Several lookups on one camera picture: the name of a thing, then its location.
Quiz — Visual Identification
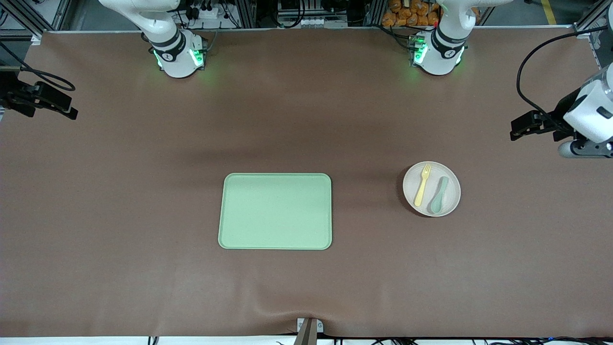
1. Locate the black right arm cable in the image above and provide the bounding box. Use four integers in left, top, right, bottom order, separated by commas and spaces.
0, 42, 76, 92

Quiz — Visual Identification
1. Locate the brown table cover sheet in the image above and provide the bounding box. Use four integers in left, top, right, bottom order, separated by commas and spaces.
0, 28, 613, 339

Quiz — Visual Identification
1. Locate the white power strip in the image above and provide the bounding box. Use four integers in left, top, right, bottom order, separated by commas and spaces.
188, 5, 233, 21
279, 17, 324, 29

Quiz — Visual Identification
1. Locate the yellow plastic fork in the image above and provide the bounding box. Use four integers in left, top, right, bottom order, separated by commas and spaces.
414, 164, 432, 207

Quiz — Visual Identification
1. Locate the round beige plate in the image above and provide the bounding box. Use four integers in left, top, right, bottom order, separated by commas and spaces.
402, 161, 461, 217

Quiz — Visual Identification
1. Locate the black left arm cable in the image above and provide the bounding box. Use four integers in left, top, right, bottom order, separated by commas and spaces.
516, 25, 613, 129

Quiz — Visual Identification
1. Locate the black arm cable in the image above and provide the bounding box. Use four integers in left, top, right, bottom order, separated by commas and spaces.
0, 42, 76, 92
516, 25, 613, 129

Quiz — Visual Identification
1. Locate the metal table clamp bracket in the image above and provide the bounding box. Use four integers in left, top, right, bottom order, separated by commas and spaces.
293, 318, 324, 345

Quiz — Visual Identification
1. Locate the green plastic spoon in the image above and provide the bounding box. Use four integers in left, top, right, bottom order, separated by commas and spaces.
429, 176, 450, 215

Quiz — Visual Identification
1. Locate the pile of orange items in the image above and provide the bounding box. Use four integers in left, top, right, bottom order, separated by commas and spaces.
382, 0, 441, 28

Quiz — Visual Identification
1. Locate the aluminium frame profile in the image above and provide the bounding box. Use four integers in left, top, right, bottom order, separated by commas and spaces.
235, 0, 257, 28
366, 0, 386, 27
0, 0, 72, 39
572, 0, 613, 40

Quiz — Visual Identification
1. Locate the light green rectangular tray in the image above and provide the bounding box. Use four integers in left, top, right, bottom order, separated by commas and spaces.
218, 173, 332, 251

